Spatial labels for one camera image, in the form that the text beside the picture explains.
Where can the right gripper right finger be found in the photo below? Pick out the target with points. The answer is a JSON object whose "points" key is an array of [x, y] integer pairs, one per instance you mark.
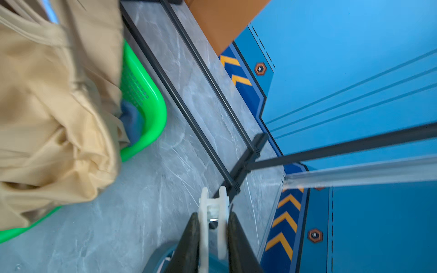
{"points": [[241, 256]]}

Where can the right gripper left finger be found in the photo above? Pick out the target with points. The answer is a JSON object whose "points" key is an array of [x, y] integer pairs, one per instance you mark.
{"points": [[186, 254]]}

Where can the navy blue t-shirt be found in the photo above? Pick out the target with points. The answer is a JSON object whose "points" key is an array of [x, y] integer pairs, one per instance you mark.
{"points": [[133, 121]]}

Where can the yellow printed t-shirt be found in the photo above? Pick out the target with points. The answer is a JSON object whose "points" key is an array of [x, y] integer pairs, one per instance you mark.
{"points": [[92, 30]]}

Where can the teal plastic tub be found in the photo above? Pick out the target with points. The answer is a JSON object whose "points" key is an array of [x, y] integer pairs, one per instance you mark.
{"points": [[162, 256]]}

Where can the black clothes rack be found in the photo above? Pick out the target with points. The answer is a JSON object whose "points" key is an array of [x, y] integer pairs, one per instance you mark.
{"points": [[173, 170]]}

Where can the green plastic basket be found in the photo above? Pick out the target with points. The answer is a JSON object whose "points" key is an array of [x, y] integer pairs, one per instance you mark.
{"points": [[143, 102]]}

